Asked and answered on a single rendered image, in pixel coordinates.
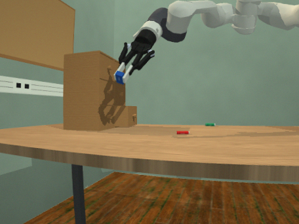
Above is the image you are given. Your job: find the brown wooden chest of drawers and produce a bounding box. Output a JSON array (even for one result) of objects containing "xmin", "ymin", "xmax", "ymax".
[{"xmin": 63, "ymin": 50, "xmax": 125, "ymax": 131}]

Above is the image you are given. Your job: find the blue rectangular block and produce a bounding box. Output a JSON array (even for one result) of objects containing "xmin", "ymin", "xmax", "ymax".
[{"xmin": 115, "ymin": 71, "xmax": 125, "ymax": 84}]

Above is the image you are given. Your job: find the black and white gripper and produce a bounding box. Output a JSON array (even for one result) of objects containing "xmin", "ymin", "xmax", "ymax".
[{"xmin": 114, "ymin": 29, "xmax": 157, "ymax": 83}]

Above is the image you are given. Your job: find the brown wooden drawer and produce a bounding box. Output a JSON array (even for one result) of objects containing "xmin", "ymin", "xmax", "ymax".
[
  {"xmin": 100, "ymin": 79, "xmax": 114, "ymax": 103},
  {"xmin": 100, "ymin": 54, "xmax": 114, "ymax": 81},
  {"xmin": 100, "ymin": 105, "xmax": 114, "ymax": 129},
  {"xmin": 115, "ymin": 62, "xmax": 120, "ymax": 72},
  {"xmin": 115, "ymin": 106, "xmax": 137, "ymax": 126},
  {"xmin": 115, "ymin": 84, "xmax": 125, "ymax": 104}
]

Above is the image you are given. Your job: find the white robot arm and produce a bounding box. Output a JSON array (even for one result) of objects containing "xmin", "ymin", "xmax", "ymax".
[{"xmin": 132, "ymin": 0, "xmax": 299, "ymax": 43}]

